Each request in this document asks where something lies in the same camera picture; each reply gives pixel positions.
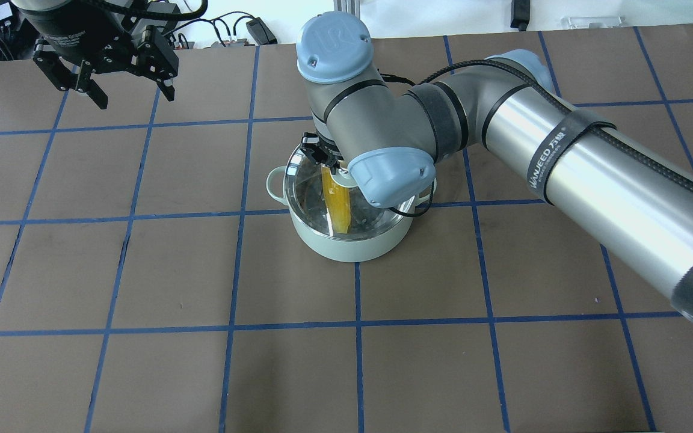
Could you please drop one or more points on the glass pot lid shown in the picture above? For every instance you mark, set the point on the glass pot lid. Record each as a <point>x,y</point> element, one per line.
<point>302,186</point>

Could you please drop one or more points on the clear plastic bracket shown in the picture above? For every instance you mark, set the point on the clear plastic bracket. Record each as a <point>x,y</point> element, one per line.
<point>592,22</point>

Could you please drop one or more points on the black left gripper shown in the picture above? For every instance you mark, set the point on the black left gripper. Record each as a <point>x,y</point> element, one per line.
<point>65,31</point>

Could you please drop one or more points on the yellow corn cob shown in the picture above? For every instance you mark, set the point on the yellow corn cob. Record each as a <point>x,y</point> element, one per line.
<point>337,202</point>

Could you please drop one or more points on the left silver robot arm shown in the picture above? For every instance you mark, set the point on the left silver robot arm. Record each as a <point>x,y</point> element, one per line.
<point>133,9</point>

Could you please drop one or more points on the black power adapter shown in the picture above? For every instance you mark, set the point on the black power adapter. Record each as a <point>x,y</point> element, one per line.
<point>520,16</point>

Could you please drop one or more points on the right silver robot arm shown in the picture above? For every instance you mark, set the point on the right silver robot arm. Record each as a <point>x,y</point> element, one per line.
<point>631,200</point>

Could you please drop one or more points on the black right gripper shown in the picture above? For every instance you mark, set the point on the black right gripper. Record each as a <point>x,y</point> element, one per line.
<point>314,149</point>

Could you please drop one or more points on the aluminium profile post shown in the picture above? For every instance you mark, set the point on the aluminium profile post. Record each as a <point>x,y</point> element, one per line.
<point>348,6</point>

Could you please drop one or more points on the black power brick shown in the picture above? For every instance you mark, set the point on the black power brick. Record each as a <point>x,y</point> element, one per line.
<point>163,26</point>

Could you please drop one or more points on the pale green electric pot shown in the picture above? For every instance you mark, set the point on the pale green electric pot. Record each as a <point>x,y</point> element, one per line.
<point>351,251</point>

